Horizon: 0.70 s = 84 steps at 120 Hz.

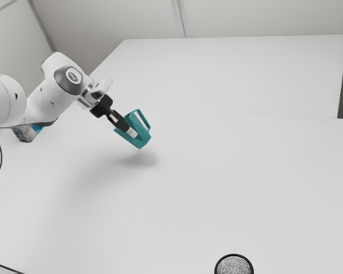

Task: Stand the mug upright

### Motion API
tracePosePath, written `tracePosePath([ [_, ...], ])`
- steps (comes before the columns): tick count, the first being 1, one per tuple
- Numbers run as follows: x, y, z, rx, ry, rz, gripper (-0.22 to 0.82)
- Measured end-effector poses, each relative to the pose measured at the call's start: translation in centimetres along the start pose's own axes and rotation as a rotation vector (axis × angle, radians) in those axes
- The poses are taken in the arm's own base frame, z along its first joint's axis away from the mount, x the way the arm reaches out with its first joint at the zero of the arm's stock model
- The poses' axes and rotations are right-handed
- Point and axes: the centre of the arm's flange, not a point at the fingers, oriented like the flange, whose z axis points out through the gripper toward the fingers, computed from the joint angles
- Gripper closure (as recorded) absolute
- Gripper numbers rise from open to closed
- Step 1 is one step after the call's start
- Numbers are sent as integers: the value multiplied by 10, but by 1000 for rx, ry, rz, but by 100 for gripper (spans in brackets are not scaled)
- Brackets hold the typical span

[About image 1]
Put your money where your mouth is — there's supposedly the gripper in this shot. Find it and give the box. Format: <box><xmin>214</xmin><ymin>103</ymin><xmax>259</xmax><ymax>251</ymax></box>
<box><xmin>89</xmin><ymin>94</ymin><xmax>138</xmax><ymax>139</ymax></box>

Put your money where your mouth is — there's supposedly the teal faceted mug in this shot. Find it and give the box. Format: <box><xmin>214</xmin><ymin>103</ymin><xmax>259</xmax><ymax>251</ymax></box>
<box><xmin>114</xmin><ymin>108</ymin><xmax>153</xmax><ymax>150</ymax></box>

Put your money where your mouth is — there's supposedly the blue and white carton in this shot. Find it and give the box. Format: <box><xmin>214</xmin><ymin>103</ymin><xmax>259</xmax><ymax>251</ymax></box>
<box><xmin>11</xmin><ymin>123</ymin><xmax>44</xmax><ymax>143</ymax></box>

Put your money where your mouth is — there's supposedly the black mesh pen holder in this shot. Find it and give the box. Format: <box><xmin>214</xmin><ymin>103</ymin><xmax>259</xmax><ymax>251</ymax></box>
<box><xmin>214</xmin><ymin>253</ymin><xmax>254</xmax><ymax>274</ymax></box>

